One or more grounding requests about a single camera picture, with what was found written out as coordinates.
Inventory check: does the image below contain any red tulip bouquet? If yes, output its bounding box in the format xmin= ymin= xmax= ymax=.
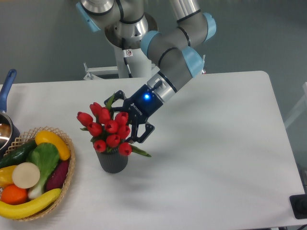
xmin=77 ymin=94 xmax=151 ymax=157

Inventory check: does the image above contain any dark grey ribbed vase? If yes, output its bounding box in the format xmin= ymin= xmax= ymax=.
xmin=96 ymin=148 xmax=128 ymax=173

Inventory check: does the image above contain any woven wicker basket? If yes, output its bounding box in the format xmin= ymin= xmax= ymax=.
xmin=0 ymin=127 xmax=75 ymax=221

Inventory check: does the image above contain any black device at edge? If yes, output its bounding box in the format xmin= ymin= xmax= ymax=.
xmin=289 ymin=194 xmax=307 ymax=219

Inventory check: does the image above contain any green bok choy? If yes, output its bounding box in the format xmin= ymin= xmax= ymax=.
xmin=26 ymin=143 xmax=59 ymax=200

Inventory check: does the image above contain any blue handled saucepan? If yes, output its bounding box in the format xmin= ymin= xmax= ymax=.
xmin=0 ymin=69 xmax=20 ymax=159

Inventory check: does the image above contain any round beige radish slice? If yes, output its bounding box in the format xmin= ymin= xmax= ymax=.
xmin=12 ymin=162 xmax=40 ymax=189

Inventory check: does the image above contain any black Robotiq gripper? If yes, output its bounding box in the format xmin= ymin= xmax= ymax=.
xmin=104 ymin=84 xmax=163 ymax=144

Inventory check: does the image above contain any white frame at right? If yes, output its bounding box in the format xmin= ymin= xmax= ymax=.
xmin=284 ymin=82 xmax=307 ymax=129

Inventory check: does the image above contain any purple sweet potato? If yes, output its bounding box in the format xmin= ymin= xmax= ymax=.
xmin=46 ymin=161 xmax=69 ymax=191

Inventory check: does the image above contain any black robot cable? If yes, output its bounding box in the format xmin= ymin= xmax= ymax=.
xmin=121 ymin=38 xmax=133 ymax=79

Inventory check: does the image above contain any yellow banana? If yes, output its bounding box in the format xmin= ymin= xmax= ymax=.
xmin=0 ymin=188 xmax=61 ymax=219

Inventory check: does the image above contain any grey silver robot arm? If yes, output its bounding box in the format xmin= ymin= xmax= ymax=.
xmin=76 ymin=0 xmax=216 ymax=143

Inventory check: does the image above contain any dark green cucumber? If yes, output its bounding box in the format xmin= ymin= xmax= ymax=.
xmin=0 ymin=140 xmax=37 ymax=168

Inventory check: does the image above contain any yellow bell pepper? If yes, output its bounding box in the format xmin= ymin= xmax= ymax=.
xmin=0 ymin=165 xmax=17 ymax=188

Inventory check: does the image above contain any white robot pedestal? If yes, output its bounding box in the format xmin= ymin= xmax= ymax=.
xmin=83 ymin=45 xmax=207 ymax=81

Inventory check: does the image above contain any orange fruit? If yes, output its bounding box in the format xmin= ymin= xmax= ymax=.
xmin=0 ymin=184 xmax=28 ymax=205

